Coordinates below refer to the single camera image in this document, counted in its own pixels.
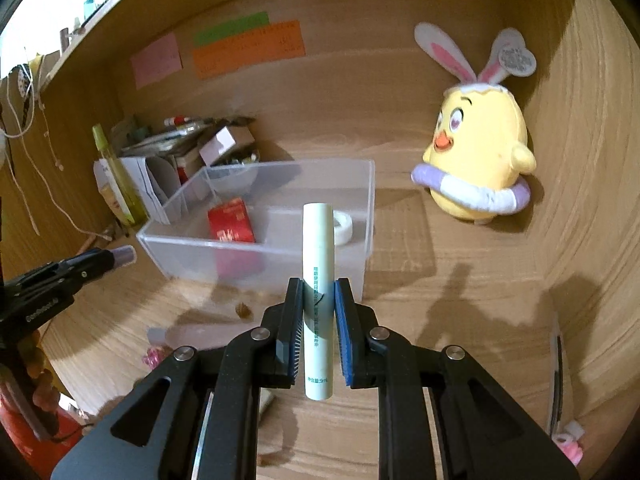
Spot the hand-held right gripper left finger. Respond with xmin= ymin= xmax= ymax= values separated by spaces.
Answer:
xmin=50 ymin=276 xmax=306 ymax=480

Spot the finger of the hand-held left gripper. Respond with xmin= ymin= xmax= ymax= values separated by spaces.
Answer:
xmin=60 ymin=248 xmax=119 ymax=273
xmin=10 ymin=259 xmax=121 ymax=303

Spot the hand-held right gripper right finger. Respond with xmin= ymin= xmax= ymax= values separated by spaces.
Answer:
xmin=334 ymin=276 xmax=581 ymax=480

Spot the pale green cosmetic tube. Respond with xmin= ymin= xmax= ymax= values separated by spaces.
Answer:
xmin=301 ymin=202 xmax=335 ymax=402

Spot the clear plastic storage box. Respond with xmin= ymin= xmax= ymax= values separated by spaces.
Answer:
xmin=136 ymin=160 xmax=376 ymax=306

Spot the person's left hand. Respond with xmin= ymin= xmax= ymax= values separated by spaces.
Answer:
xmin=27 ymin=332 xmax=61 ymax=411

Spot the beige lotion tube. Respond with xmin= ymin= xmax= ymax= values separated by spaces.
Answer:
xmin=99 ymin=160 xmax=132 ymax=226

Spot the yellow-green spray bottle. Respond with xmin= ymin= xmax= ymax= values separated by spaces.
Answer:
xmin=91 ymin=124 xmax=148 ymax=226

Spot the orange garment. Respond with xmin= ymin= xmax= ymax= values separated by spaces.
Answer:
xmin=0 ymin=385 xmax=86 ymax=461

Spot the stack of white paper boxes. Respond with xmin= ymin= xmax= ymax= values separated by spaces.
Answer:
xmin=95 ymin=156 xmax=183 ymax=225

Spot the white tape roll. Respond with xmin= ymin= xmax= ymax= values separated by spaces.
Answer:
xmin=332 ymin=211 xmax=354 ymax=246

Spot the small red candy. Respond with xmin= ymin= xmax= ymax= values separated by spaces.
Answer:
xmin=142 ymin=345 xmax=171 ymax=368

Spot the red cosmetic tube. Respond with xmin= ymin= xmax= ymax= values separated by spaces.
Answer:
xmin=207 ymin=198 xmax=258 ymax=246

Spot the small green container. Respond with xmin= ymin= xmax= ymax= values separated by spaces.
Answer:
xmin=112 ymin=117 xmax=151 ymax=148

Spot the small red carton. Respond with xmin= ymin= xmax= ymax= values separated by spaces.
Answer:
xmin=174 ymin=152 xmax=202 ymax=182

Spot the pile of foil packets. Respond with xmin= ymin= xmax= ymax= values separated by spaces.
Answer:
xmin=122 ymin=120 xmax=216 ymax=158

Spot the small white box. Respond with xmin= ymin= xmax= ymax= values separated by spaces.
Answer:
xmin=199 ymin=125 xmax=256 ymax=167

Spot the spotted hanging ornament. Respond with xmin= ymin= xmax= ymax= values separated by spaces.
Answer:
xmin=10 ymin=62 xmax=33 ymax=98

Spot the pink sticky note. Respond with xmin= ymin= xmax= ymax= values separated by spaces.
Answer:
xmin=131 ymin=32 xmax=183 ymax=89

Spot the yellow chick plush toy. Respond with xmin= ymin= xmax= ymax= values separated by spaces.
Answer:
xmin=410 ymin=21 xmax=538 ymax=226

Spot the pink white trinket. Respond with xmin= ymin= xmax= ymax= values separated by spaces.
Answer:
xmin=552 ymin=420 xmax=586 ymax=466

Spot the orange sticky note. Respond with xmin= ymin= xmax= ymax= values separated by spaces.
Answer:
xmin=192 ymin=20 xmax=307 ymax=81

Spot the green sticky note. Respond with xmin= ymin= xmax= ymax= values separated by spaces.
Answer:
xmin=194 ymin=11 xmax=271 ymax=46

